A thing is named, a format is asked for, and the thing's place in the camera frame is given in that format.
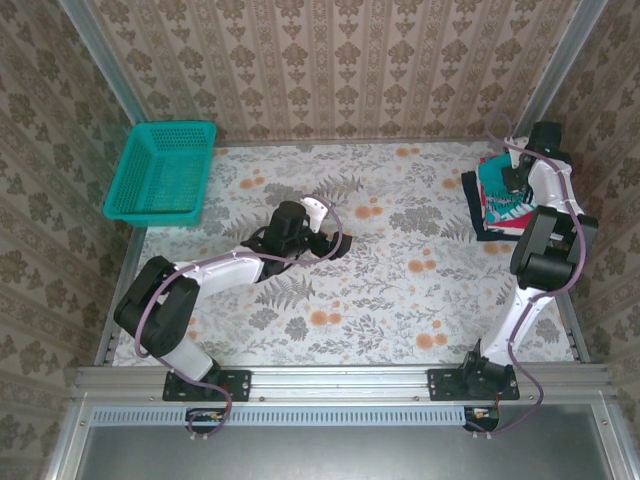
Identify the green plastic basket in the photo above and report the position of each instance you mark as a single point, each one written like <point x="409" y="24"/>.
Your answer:
<point x="150" y="170"/>

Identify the red t-shirt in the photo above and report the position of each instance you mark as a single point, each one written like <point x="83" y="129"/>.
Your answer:
<point x="505" y="227"/>

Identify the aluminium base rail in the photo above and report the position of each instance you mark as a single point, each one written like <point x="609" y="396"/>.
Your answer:
<point x="340" y="382"/>

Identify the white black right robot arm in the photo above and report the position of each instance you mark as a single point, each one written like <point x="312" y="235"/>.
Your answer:
<point x="520" y="320"/>

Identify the aluminium frame post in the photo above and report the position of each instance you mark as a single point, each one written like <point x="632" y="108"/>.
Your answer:
<point x="560" y="70"/>
<point x="100" y="55"/>

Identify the navy t-shirt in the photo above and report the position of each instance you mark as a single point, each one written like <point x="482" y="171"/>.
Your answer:
<point x="475" y="200"/>

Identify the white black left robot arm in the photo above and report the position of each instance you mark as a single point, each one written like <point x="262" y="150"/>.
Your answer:
<point x="225" y="272"/>

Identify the aluminium side frame rail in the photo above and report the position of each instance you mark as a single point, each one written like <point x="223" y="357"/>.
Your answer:
<point x="131" y="260"/>
<point x="575" y="330"/>

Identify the black connector board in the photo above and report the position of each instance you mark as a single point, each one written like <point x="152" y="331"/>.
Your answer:
<point x="205" y="419"/>
<point x="482" y="419"/>

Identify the teal t-shirt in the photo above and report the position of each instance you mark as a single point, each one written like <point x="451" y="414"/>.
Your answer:
<point x="500" y="185"/>

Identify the grey metal sheet panel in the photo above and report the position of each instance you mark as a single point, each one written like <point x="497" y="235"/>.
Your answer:
<point x="325" y="455"/>

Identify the floral tablecloth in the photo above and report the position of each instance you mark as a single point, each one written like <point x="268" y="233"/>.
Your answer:
<point x="375" y="320"/>

